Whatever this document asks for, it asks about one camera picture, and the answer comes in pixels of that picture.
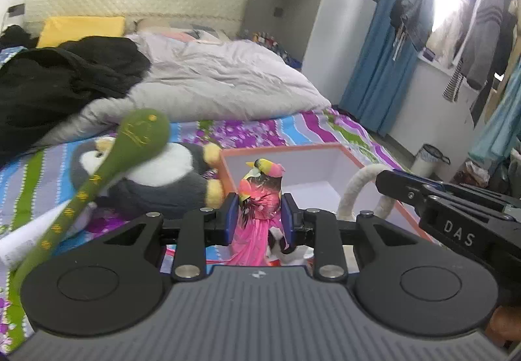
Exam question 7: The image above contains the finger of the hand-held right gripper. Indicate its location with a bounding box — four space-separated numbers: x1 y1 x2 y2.
375 170 439 210

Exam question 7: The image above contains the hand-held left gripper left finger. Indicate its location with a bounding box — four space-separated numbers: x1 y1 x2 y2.
106 192 240 281

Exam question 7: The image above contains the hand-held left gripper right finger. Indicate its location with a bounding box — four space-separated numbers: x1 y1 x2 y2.
281 192 413 281

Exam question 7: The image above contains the pink feathered toy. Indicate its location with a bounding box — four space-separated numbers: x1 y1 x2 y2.
230 158 286 266

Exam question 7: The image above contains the white towel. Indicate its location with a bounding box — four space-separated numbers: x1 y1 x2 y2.
337 165 404 223

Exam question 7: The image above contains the orange cardboard box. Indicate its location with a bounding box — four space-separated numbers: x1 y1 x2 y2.
218 143 437 244

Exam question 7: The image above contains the person's right hand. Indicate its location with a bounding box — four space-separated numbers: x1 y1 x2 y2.
486 305 521 350

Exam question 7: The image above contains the white trash bin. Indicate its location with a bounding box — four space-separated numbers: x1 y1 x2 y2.
412 144 451 183

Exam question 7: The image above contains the brown bag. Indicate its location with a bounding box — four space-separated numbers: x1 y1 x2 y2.
459 160 490 187

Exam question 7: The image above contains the grey penguin plush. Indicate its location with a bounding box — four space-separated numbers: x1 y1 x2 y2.
69 138 225 220

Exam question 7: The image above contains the teal hanging cloth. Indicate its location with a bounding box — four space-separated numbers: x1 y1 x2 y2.
468 60 521 167

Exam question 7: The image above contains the green plush stick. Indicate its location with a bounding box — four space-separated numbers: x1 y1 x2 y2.
11 109 172 293

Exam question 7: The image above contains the blue curtain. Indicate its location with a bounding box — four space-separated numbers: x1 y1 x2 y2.
339 0 433 139

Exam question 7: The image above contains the pale grey quilt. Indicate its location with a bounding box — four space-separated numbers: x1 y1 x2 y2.
38 31 333 148

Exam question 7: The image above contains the grey hanging jacket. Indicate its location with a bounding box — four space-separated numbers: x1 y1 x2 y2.
442 0 518 102

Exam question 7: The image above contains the dark blue hanging jacket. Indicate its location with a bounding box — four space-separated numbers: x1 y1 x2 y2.
388 0 447 57

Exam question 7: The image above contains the row of small bottles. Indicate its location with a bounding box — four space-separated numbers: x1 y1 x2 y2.
251 31 286 48

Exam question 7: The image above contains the pink pillow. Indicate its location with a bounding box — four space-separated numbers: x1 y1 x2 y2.
154 29 229 45

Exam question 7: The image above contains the white tube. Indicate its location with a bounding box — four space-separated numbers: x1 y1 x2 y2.
0 198 75 271

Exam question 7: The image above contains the black jacket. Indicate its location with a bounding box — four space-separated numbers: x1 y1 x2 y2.
0 24 152 167

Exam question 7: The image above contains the yellow pillow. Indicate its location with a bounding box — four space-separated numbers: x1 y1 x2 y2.
36 16 127 49

